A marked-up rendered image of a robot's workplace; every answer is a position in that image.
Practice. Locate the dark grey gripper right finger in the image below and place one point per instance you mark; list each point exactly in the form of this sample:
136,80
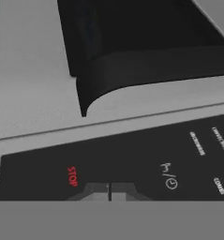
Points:
122,191

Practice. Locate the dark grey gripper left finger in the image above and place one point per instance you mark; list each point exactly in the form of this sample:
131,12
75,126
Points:
96,191

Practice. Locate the grey microwave with black panel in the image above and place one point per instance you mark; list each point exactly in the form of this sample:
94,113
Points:
54,168

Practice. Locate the grey microwave door, black window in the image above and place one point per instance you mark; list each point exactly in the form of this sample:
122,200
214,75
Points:
29,78

